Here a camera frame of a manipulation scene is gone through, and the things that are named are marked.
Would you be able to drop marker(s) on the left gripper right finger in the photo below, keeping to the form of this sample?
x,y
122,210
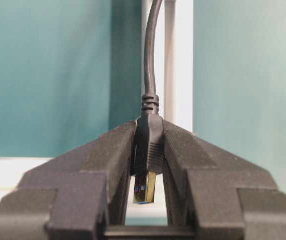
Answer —
x,y
220,195

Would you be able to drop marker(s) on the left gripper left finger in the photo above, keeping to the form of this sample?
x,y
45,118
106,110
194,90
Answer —
x,y
73,195

